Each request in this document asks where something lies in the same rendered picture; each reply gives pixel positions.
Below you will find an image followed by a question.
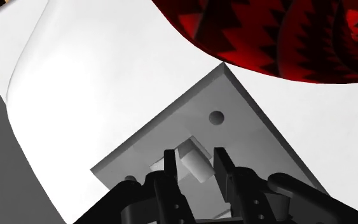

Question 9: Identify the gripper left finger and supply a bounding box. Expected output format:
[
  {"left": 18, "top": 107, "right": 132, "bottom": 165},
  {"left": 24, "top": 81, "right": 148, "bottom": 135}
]
[{"left": 73, "top": 149, "right": 196, "bottom": 224}]

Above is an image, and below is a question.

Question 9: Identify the grey light switch plate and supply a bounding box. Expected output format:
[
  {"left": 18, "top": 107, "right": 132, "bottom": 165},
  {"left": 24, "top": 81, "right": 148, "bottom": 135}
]
[{"left": 90, "top": 61, "right": 329, "bottom": 221}]

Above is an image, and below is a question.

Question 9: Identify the red black zigzag patterned vase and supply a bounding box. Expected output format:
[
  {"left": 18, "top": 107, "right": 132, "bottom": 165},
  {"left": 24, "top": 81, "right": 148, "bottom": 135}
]
[{"left": 151, "top": 0, "right": 358, "bottom": 85}]

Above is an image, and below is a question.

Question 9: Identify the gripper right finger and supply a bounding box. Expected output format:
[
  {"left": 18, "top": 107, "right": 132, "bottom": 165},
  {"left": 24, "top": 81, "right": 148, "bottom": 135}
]
[{"left": 212, "top": 146, "right": 358, "bottom": 224}]

